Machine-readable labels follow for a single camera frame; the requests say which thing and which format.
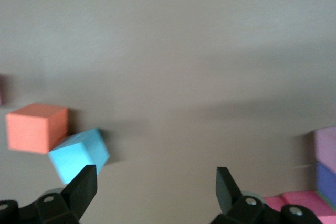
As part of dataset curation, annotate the orange foam cube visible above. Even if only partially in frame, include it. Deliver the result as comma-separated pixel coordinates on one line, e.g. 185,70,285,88
5,103,69,155

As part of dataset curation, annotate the blue foam cube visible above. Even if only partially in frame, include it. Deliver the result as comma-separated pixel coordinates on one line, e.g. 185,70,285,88
48,127,110,185

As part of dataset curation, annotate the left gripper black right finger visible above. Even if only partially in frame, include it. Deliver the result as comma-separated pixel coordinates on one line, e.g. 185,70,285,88
211,166,322,224

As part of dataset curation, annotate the purple foam cube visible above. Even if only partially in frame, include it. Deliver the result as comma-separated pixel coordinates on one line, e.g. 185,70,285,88
316,161,336,208

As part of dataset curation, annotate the paper table cover sheet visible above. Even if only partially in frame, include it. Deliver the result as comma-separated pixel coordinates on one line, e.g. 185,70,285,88
0,0,336,224

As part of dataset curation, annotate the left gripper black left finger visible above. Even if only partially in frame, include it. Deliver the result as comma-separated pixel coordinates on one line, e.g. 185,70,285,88
0,165,98,224

